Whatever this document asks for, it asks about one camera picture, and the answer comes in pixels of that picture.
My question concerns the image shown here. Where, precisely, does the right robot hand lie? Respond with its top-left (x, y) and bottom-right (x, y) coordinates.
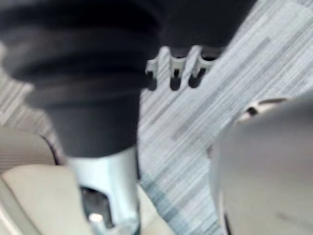
top-left (0, 0), bottom-right (258, 235)

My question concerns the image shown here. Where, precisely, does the grey striped rug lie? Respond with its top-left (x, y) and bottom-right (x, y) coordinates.
top-left (0, 0), bottom-right (313, 235)

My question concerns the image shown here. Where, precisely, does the silver robot leg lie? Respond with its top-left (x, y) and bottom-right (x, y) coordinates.
top-left (209, 97), bottom-right (313, 235)

